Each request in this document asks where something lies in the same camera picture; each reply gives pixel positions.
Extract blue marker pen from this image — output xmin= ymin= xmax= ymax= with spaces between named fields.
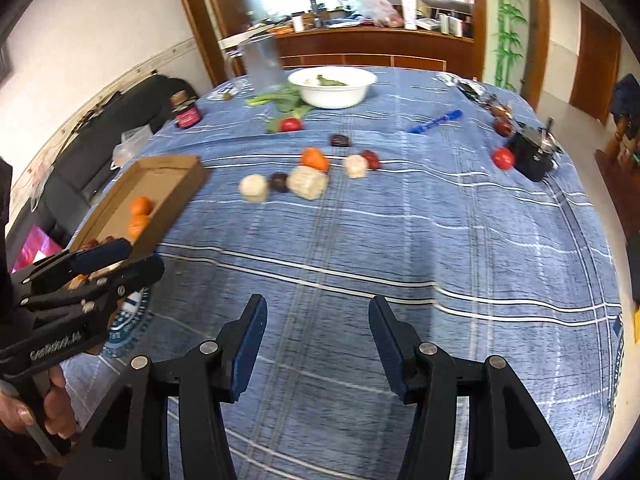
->
xmin=409 ymin=110 xmax=463 ymax=134

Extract white plastic bowl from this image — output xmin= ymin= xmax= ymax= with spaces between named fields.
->
xmin=288 ymin=65 xmax=378 ymax=110

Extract orange tangerine front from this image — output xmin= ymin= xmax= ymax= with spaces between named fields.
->
xmin=130 ymin=196 xmax=154 ymax=217

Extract person's left hand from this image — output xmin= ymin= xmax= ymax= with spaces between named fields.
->
xmin=0 ymin=364 xmax=82 ymax=441

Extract wooden sideboard cabinet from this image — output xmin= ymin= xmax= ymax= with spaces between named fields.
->
xmin=277 ymin=26 xmax=484 ymax=79

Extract small white chunk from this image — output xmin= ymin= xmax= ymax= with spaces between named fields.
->
xmin=343 ymin=155 xmax=369 ymax=179

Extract pink labelled dark jar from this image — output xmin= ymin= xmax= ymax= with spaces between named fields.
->
xmin=170 ymin=90 xmax=202 ymax=129

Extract dark plum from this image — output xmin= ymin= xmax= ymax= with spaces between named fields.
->
xmin=268 ymin=172 xmax=288 ymax=193

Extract white round chunk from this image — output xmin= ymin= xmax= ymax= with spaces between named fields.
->
xmin=239 ymin=174 xmax=269 ymax=204

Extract dark red date far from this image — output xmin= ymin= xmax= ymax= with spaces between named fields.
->
xmin=330 ymin=134 xmax=352 ymax=148

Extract clear plastic bag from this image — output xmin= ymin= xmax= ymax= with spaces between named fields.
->
xmin=111 ymin=125 xmax=153 ymax=170

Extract red date beside chunk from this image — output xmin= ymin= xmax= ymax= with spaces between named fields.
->
xmin=360 ymin=150 xmax=382 ymax=170

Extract dark jacket on chair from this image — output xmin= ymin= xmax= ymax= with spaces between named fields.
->
xmin=610 ymin=74 xmax=640 ymax=129

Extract black sofa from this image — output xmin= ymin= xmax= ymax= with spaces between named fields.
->
xmin=6 ymin=74 xmax=196 ymax=261

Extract large white block chunk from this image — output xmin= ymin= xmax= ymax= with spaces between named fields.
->
xmin=286 ymin=165 xmax=329 ymax=200

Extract orange tangerine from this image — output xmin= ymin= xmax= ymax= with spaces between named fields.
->
xmin=300 ymin=148 xmax=330 ymax=172
xmin=128 ymin=214 xmax=151 ymax=240
xmin=130 ymin=196 xmax=154 ymax=217

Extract blue plaid tablecloth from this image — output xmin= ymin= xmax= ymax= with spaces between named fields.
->
xmin=64 ymin=68 xmax=623 ymax=479

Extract wooden door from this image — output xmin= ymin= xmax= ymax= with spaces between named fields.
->
xmin=570 ymin=3 xmax=622 ymax=126

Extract green leafy vegetable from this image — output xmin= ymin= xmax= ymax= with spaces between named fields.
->
xmin=245 ymin=86 xmax=314 ymax=133

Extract red cherry tomato near cup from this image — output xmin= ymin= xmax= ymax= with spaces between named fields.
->
xmin=491 ymin=148 xmax=515 ymax=171

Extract red date near table edge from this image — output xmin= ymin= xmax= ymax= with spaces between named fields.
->
xmin=494 ymin=116 xmax=514 ymax=138

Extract brown cardboard tray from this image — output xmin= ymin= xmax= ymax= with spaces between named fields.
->
xmin=70 ymin=155 xmax=208 ymax=261

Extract red cherry tomato near greens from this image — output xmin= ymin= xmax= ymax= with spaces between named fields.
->
xmin=278 ymin=117 xmax=304 ymax=132

